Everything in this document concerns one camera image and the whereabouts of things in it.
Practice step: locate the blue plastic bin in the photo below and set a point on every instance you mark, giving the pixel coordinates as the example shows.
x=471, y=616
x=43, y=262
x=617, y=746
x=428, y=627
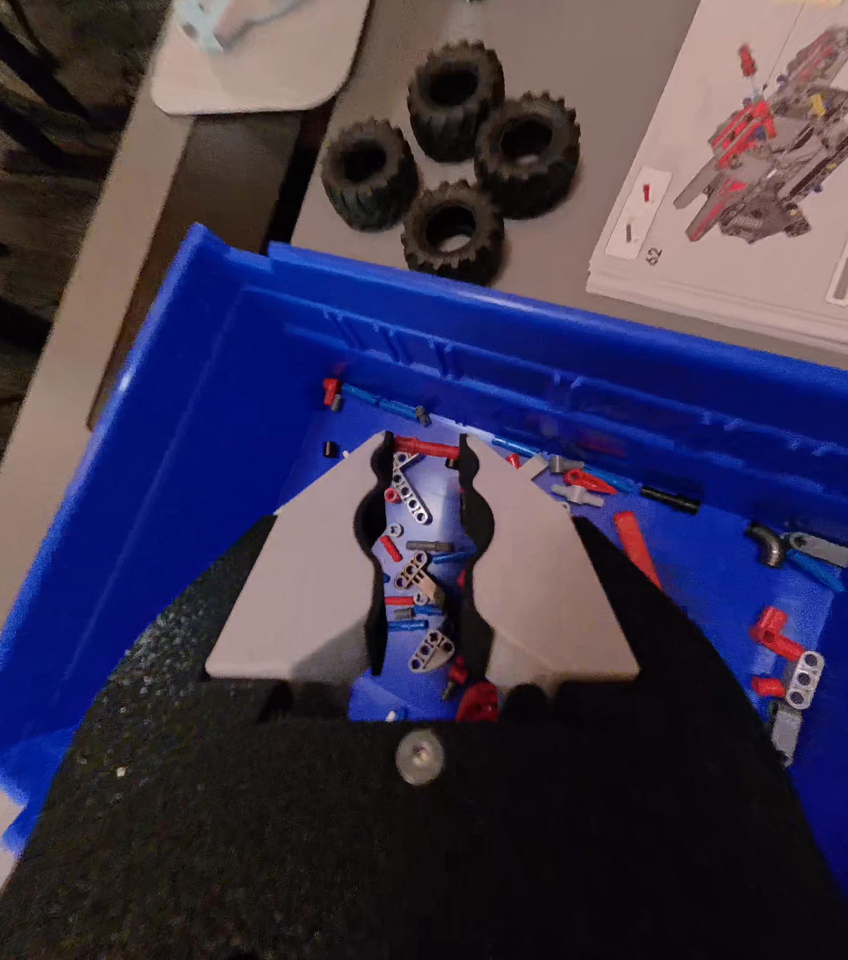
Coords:
x=191, y=450

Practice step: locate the white instruction booklet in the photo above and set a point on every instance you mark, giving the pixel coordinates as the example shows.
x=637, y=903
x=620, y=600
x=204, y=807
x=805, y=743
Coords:
x=664, y=225

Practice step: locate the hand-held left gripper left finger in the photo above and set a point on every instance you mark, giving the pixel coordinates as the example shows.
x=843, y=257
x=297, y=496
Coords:
x=296, y=592

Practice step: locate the black rubber toy tyre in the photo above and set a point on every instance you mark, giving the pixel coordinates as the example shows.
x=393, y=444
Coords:
x=424, y=255
x=424, y=105
x=337, y=195
x=566, y=172

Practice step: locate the pile of small brick parts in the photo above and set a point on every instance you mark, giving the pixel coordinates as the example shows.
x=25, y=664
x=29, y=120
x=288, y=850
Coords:
x=412, y=570

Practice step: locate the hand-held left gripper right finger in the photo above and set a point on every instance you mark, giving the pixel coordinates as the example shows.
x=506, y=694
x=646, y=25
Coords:
x=551, y=592

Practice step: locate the grey desk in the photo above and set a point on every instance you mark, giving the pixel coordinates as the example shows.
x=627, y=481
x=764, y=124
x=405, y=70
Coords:
x=604, y=67

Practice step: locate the pale blue plastic piece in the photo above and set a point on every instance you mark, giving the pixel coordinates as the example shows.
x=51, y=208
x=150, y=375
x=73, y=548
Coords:
x=236, y=19

